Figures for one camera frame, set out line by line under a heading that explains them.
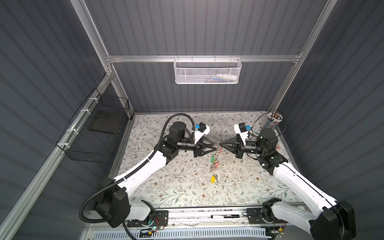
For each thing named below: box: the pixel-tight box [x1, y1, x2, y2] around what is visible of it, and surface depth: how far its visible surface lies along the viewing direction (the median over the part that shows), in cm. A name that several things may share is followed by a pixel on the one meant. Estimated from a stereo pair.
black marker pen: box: [210, 214, 240, 219], surface depth 75 cm
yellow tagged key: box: [210, 174, 219, 184], surface depth 88 cm
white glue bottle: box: [216, 74, 238, 82], surface depth 93 cm
